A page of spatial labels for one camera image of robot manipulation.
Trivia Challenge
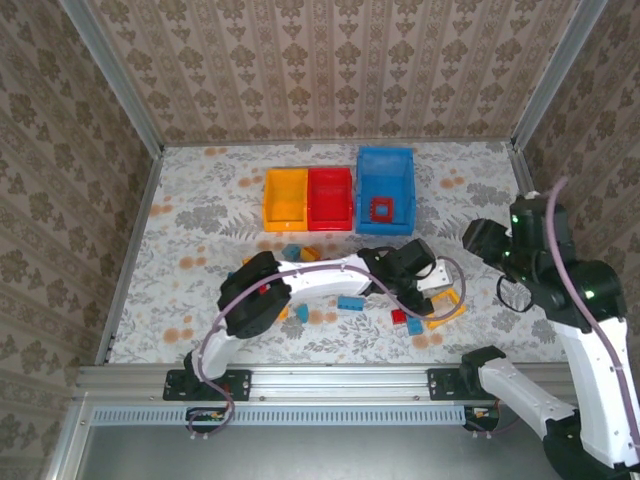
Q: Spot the yellow frame lego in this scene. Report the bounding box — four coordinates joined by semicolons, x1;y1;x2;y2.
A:
423;288;467;330

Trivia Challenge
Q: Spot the red square frame lego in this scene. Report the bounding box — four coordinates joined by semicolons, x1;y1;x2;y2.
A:
369;197;396;224

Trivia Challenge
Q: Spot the red plastic bin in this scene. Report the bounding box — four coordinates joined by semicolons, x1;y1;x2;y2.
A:
306;167;355;232

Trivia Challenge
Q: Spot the blue plastic bin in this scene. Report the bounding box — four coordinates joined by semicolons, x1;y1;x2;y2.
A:
355;145;417;236

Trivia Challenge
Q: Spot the small circuit board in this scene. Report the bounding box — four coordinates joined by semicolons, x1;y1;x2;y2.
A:
464;405;501;431
187;407;226;424

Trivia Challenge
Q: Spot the yellow plastic bin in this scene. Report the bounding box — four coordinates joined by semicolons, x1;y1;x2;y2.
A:
263;168;309;233

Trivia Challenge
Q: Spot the floral patterned table cover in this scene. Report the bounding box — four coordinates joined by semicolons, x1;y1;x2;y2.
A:
107;142;571;365

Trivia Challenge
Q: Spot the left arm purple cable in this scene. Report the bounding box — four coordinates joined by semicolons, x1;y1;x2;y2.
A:
187;258;469;439

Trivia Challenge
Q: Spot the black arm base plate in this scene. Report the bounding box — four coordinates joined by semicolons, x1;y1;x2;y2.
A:
165;368;252;402
427;368;484;401

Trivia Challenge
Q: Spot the aluminium table side rail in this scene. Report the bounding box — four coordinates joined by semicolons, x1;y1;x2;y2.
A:
505;142;539;199
94;149;165;365

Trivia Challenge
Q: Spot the aluminium mounting rail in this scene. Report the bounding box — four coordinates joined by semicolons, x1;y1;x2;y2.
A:
74;363;576;404

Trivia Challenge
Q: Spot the thin aluminium wall rail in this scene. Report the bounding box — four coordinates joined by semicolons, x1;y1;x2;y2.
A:
160;137;515;149

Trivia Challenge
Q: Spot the grey slotted cable duct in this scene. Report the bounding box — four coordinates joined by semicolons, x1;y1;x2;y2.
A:
91;404;467;427

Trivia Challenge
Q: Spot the aluminium frame post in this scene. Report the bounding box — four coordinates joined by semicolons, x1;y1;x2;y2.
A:
58;0;165;157
510;0;610;151

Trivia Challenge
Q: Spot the aluminium lower frame rail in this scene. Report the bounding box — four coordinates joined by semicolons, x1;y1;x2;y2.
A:
42;402;94;480

